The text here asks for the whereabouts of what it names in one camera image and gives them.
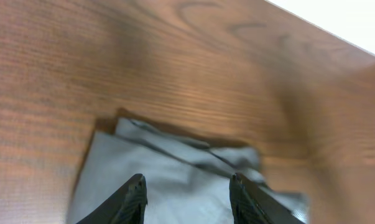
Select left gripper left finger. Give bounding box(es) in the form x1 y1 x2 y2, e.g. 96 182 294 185
77 174 147 224

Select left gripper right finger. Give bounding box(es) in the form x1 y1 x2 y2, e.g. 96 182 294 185
229 173 305 224

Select grey shorts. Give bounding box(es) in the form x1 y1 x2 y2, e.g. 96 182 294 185
67 118 308 223

